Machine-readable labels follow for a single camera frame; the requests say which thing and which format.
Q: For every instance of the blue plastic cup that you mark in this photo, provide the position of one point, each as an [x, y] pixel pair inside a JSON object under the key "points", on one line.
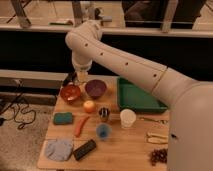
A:
{"points": [[103, 131]]}

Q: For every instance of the black rectangular block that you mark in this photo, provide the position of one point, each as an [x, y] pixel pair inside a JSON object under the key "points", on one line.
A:
{"points": [[84, 149]]}

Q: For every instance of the black handled brush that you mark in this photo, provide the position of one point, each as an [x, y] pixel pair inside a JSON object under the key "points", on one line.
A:
{"points": [[69, 79]]}

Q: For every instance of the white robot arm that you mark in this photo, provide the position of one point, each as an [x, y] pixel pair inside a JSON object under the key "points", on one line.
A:
{"points": [[190, 146]]}

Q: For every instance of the yellow banana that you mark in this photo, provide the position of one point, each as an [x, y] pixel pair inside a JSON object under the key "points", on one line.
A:
{"points": [[155, 138]]}

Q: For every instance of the teal sponge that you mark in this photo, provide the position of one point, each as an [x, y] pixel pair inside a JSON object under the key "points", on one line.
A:
{"points": [[63, 118]]}

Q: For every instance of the orange red bowl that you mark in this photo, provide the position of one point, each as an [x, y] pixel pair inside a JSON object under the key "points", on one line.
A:
{"points": [[70, 93]]}

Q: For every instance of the green plastic tray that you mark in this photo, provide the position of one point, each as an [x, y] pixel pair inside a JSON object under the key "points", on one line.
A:
{"points": [[131, 97]]}

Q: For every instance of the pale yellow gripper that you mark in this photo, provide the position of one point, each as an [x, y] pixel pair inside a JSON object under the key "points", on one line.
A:
{"points": [[82, 76]]}

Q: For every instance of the light blue cloth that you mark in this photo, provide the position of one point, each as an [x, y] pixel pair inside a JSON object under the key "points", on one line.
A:
{"points": [[58, 149]]}

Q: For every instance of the wooden spoon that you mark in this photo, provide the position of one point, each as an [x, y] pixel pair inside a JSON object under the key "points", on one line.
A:
{"points": [[160, 121]]}

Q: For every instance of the white paper cup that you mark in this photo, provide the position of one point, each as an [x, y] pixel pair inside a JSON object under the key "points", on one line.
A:
{"points": [[127, 117]]}

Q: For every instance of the purple bowl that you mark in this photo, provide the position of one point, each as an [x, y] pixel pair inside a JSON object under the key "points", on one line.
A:
{"points": [[95, 88]]}

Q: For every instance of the wooden board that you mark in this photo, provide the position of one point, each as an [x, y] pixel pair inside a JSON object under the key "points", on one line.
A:
{"points": [[126, 149]]}

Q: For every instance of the bunch of dark grapes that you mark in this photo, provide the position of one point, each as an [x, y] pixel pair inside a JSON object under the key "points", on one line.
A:
{"points": [[158, 155]]}

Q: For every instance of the yellow apple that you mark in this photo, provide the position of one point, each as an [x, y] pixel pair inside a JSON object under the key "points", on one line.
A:
{"points": [[89, 106]]}

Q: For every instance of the orange carrot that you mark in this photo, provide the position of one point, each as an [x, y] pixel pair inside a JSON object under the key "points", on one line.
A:
{"points": [[80, 125]]}

